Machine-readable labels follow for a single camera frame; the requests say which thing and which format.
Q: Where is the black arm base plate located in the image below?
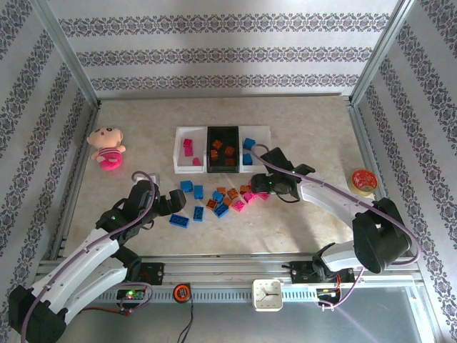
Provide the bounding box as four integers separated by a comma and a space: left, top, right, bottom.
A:
281, 260, 356, 285
141, 262, 166, 286

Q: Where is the purple cable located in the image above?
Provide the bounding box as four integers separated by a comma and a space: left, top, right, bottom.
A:
249, 144, 421, 311
19, 171, 160, 343

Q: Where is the orange round tape measure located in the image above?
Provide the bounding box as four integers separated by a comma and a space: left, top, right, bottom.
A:
173, 283, 191, 302

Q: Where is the white square clock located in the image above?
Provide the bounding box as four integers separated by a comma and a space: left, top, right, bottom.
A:
251, 279, 285, 313

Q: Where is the aluminium mounting rail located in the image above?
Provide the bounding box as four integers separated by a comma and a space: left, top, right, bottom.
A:
34, 255, 418, 287

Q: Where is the small board with coloured wires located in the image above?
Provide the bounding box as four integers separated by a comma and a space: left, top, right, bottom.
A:
316, 285, 343, 312

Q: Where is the white plastic container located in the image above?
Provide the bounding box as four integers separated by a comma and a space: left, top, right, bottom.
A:
173, 126, 209, 174
238, 125, 273, 174

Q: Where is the grey slotted cable duct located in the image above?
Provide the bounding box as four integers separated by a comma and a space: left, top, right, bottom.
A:
106, 289, 322, 302

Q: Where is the aluminium frame post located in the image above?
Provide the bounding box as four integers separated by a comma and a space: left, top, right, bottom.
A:
34, 0, 101, 108
348, 0, 417, 104

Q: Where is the pink plush doll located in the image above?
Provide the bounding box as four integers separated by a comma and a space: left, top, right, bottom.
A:
87, 125, 127, 172

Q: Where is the black plastic container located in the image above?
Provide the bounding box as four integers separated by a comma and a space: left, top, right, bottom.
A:
206, 125, 241, 174

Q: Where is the small LED circuit board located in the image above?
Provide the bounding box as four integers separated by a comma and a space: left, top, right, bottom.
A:
117, 289, 146, 301

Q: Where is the thin black cable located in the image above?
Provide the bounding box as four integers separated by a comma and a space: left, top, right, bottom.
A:
177, 299, 196, 343

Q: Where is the yellow tape roll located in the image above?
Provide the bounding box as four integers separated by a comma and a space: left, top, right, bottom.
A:
348, 169, 378, 197

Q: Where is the aluminium side rail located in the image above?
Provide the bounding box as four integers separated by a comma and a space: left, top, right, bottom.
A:
346, 101, 408, 257
46, 103, 103, 260

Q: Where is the red wire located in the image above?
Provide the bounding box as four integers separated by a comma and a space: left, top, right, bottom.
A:
81, 306, 131, 317

